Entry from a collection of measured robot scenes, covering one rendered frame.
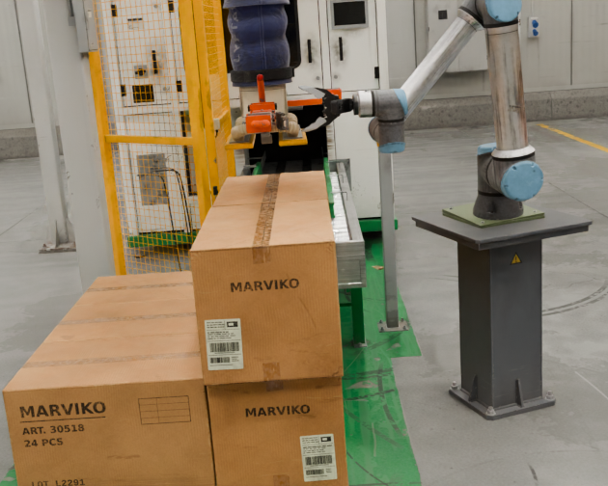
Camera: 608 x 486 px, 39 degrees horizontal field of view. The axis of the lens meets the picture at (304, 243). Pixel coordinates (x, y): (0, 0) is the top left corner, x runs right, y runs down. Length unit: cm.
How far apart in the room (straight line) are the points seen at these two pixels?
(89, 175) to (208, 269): 219
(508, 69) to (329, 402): 128
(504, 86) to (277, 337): 122
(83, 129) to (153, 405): 215
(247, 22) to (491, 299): 136
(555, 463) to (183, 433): 130
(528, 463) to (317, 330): 107
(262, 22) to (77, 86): 160
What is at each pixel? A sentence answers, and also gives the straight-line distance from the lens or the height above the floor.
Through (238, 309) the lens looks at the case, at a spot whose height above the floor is 77.
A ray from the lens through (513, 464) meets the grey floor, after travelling 317.
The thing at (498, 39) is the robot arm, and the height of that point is 143.
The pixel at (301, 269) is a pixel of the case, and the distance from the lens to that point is 238.
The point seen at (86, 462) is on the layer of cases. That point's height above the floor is 30.
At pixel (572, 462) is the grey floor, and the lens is 321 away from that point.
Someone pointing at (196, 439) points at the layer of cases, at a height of 35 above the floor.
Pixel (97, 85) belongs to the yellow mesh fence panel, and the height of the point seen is 129.
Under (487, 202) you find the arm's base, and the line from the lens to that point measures 333.
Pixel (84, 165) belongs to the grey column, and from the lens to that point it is 451.
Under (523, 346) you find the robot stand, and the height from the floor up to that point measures 26.
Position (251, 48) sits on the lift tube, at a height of 146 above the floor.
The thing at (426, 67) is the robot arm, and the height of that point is 135.
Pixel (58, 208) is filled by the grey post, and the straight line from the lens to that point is 683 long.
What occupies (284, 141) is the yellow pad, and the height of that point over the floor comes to 113.
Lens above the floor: 151
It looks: 14 degrees down
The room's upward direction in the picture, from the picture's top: 4 degrees counter-clockwise
